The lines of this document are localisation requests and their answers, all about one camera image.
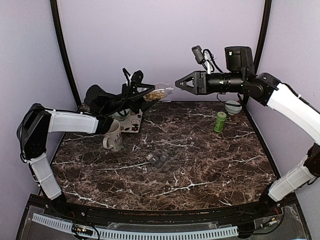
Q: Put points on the celadon bowl on plate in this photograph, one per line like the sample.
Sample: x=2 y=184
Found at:
x=122 y=115

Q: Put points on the beige pills in organizer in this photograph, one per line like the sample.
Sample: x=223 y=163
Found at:
x=149 y=157

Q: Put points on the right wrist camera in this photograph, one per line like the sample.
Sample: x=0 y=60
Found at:
x=205 y=58

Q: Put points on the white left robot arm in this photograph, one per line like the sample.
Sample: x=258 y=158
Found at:
x=39 y=121

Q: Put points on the black corner frame post left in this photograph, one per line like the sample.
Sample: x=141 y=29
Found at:
x=63 y=51

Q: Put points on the black corner frame post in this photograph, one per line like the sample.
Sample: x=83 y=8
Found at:
x=262 y=34
x=63 y=51

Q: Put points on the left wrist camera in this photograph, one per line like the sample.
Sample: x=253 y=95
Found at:
x=133 y=79

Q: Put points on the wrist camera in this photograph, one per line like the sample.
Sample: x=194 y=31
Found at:
x=133 y=79
x=205 y=58

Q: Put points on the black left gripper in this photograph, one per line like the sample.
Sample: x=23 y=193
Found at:
x=130 y=94

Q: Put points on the square floral ceramic plate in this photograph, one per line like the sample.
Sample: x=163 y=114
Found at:
x=132 y=123

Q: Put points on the white slotted cable duct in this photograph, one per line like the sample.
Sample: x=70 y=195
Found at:
x=125 y=231

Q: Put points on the beige ceramic mug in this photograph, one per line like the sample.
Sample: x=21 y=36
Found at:
x=113 y=138

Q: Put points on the green pill bottle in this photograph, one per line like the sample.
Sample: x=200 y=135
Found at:
x=220 y=121

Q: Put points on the grey weekly pill organizer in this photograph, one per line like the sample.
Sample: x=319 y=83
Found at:
x=158 y=162

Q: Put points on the small celadon bowl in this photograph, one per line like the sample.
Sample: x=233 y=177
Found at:
x=232 y=107

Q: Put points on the black corner frame post right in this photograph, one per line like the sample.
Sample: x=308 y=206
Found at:
x=262 y=34

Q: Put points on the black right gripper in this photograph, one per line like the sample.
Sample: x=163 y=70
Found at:
x=200 y=82

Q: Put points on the black front rail base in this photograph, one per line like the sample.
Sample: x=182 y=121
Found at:
x=240 y=215

